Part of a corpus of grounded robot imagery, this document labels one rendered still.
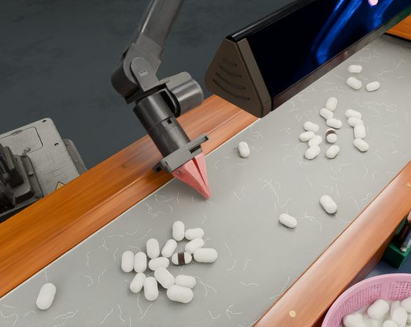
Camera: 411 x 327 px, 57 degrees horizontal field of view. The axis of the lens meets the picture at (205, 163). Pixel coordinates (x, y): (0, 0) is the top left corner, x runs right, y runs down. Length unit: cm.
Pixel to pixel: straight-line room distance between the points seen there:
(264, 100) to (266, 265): 32
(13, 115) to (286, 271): 209
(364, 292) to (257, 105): 34
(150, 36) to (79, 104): 171
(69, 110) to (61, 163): 112
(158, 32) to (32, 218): 39
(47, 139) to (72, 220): 72
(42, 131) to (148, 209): 79
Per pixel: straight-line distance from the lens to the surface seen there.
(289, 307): 55
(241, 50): 34
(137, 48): 67
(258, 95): 35
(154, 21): 72
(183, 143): 65
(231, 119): 81
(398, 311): 61
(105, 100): 234
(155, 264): 60
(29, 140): 140
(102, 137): 207
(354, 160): 78
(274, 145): 78
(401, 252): 70
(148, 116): 65
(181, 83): 70
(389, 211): 67
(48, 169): 125
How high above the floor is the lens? 127
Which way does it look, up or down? 45 degrees down
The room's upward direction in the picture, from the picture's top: 6 degrees counter-clockwise
